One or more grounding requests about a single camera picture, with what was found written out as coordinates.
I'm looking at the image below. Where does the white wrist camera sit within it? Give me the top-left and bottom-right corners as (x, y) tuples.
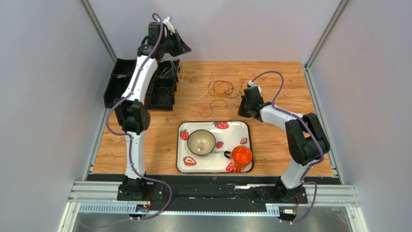
(162, 16), (176, 35)
(247, 80), (262, 93)

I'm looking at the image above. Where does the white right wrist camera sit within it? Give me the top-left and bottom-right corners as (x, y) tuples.
(247, 80), (262, 93)

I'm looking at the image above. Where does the beige ceramic bowl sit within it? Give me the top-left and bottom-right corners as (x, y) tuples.
(187, 130), (217, 156)

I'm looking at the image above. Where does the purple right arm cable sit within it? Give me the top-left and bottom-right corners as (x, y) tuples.
(251, 71), (325, 225)

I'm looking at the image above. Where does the black thin wire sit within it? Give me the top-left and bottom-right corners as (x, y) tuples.
(154, 84), (175, 105)

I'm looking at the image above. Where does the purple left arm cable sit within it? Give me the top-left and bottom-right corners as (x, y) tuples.
(77, 13), (173, 230)

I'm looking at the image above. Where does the black compartment storage bin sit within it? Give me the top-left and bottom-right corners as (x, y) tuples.
(103, 58), (181, 111)

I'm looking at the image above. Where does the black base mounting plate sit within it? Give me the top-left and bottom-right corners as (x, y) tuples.
(117, 175), (308, 213)

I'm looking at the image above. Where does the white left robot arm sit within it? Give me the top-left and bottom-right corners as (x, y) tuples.
(114, 17), (191, 197)

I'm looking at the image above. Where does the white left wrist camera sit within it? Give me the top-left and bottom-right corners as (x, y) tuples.
(162, 16), (176, 35)

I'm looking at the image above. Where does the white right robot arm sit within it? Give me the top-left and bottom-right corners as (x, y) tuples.
(238, 84), (330, 189)

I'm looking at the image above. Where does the aluminium frame rail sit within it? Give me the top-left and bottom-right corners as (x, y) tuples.
(58, 181), (367, 232)

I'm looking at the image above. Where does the black white-banded wire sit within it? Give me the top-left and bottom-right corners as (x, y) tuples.
(225, 80), (247, 100)

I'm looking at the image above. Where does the orange translucent mug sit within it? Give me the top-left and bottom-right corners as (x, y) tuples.
(224, 145), (253, 172)

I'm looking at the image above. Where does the grey wire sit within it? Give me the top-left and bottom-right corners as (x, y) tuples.
(199, 100), (240, 118)

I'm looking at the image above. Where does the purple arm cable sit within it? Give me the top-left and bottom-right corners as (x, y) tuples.
(77, 13), (173, 230)
(251, 71), (325, 225)

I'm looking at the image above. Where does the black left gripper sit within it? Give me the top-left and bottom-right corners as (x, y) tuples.
(160, 30), (191, 58)

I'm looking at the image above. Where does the yellow wire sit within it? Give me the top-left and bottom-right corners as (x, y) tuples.
(209, 84), (227, 101)

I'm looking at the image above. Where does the strawberry print white tray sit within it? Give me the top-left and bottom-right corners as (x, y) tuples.
(176, 121), (253, 174)

